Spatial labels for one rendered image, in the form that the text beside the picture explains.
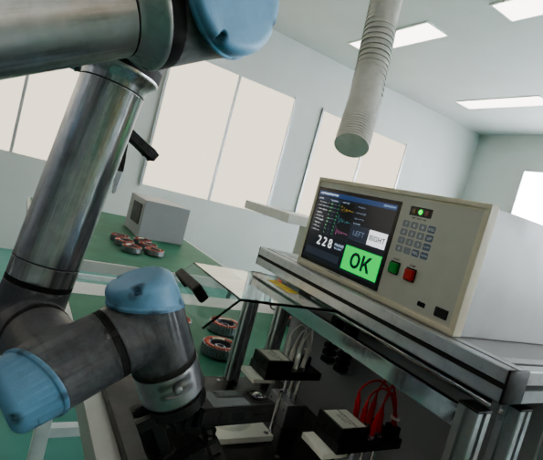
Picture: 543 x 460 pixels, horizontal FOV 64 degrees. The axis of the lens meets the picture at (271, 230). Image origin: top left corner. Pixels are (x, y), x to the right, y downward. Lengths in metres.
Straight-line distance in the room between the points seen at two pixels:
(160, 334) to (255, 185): 5.45
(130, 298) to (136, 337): 0.04
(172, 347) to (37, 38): 0.31
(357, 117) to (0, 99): 3.93
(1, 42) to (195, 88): 5.21
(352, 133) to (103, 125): 1.57
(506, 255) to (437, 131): 7.25
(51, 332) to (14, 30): 0.27
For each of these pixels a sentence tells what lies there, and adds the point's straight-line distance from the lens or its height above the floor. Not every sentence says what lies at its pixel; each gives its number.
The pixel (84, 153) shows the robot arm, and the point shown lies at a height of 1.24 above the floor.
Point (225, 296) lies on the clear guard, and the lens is 0.79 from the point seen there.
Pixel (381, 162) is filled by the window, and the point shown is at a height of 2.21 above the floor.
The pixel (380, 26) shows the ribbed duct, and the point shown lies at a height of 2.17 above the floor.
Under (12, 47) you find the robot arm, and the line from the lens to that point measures 0.37.
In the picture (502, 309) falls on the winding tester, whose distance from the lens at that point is 0.81.
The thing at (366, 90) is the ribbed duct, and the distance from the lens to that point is 2.18.
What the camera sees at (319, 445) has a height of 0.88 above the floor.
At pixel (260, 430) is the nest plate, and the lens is 0.98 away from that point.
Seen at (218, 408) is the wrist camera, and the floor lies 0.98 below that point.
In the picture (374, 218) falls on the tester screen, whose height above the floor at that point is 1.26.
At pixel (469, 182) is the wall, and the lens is 8.67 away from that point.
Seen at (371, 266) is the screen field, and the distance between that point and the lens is 0.84.
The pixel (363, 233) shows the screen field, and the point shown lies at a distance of 0.87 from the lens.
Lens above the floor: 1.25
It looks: 4 degrees down
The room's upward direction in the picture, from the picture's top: 15 degrees clockwise
